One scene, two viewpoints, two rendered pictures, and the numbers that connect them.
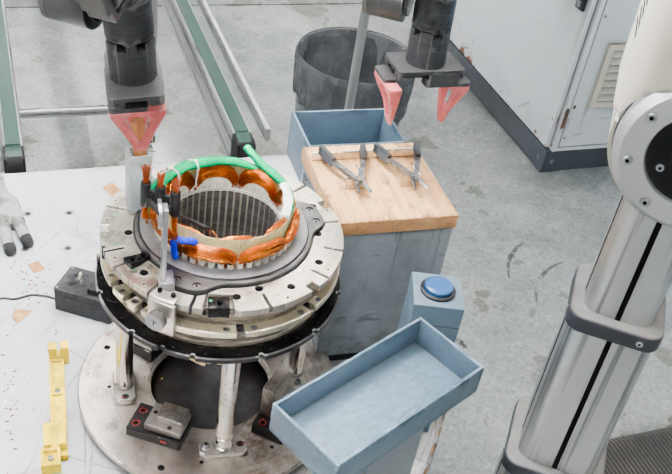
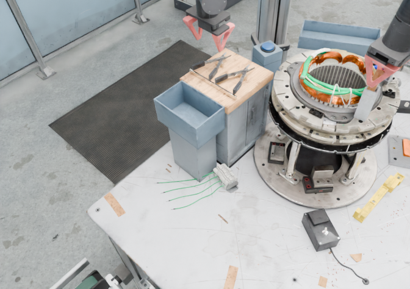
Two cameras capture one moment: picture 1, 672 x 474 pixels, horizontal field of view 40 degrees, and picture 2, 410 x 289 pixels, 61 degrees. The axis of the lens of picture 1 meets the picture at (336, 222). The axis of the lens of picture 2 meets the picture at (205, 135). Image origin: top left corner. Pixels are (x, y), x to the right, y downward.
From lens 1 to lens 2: 1.68 m
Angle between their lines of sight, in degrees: 75
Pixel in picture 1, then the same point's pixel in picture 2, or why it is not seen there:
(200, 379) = (311, 164)
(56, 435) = (390, 182)
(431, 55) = not seen: hidden behind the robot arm
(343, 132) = (173, 121)
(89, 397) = (365, 185)
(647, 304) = not seen: outside the picture
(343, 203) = (257, 77)
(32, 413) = (388, 205)
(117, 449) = (373, 160)
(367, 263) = not seen: hidden behind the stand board
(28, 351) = (368, 233)
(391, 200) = (238, 66)
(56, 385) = (371, 205)
